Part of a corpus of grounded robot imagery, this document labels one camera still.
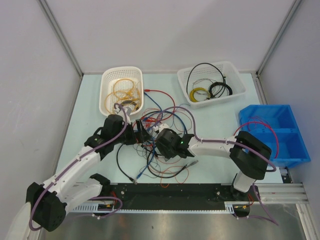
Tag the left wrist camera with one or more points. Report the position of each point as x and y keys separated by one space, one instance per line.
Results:
x=125 y=112

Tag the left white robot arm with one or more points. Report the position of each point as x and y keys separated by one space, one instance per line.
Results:
x=52 y=200

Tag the white perforated basket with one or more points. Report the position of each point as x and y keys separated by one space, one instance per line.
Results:
x=121 y=85
x=208 y=84

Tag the left white perforated basket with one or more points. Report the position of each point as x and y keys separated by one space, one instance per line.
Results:
x=121 y=85

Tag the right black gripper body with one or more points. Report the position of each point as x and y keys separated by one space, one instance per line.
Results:
x=167 y=153

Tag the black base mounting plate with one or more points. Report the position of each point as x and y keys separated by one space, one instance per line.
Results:
x=175 y=197

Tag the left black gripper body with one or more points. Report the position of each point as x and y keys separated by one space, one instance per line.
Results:
x=132 y=137

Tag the blue plastic divided bin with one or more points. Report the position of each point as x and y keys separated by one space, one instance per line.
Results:
x=276 y=126

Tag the right white perforated basket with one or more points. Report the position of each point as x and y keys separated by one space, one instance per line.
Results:
x=208 y=84

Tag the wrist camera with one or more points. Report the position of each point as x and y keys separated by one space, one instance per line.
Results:
x=158 y=128
x=125 y=112

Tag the white slotted cable duct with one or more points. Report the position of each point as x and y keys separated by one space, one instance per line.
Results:
x=93 y=208

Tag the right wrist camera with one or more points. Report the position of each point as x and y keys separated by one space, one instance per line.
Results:
x=158 y=128

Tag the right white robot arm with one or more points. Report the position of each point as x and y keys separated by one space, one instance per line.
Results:
x=249 y=154

